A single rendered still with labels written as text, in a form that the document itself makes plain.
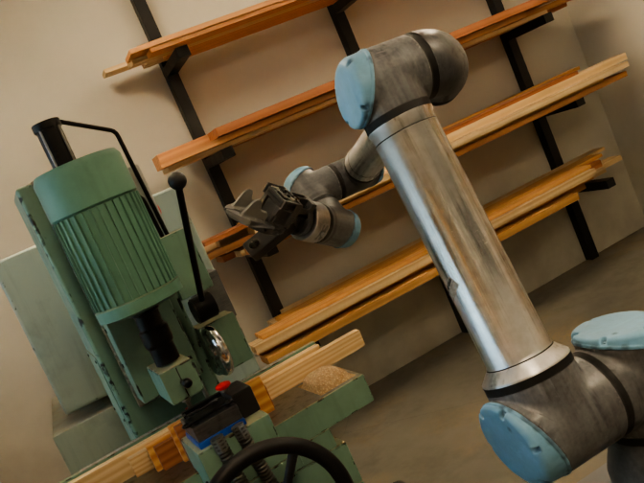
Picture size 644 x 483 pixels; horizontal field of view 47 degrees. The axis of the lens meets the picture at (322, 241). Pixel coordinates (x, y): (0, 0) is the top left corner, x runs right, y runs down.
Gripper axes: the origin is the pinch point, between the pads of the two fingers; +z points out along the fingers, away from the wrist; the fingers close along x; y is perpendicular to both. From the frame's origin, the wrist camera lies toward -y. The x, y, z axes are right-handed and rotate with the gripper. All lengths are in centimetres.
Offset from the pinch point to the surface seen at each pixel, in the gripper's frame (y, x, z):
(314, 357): -20.2, 19.4, -25.9
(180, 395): -32.6, 16.8, 2.3
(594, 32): 98, -146, -337
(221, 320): -28.4, -1.8, -17.7
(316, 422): -22.2, 35.3, -14.5
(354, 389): -15.0, 34.1, -21.2
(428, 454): -91, 0, -171
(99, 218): -10.2, -6.9, 21.1
